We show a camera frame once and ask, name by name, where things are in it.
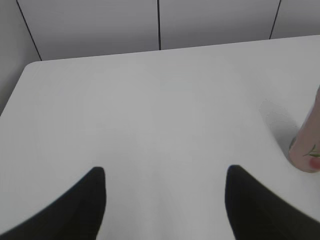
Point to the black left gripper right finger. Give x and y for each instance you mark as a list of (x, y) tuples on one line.
[(256, 213)]

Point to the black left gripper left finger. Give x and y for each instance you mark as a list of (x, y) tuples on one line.
[(75, 215)]

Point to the peach oolong tea bottle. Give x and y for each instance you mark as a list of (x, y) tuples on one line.
[(304, 151)]

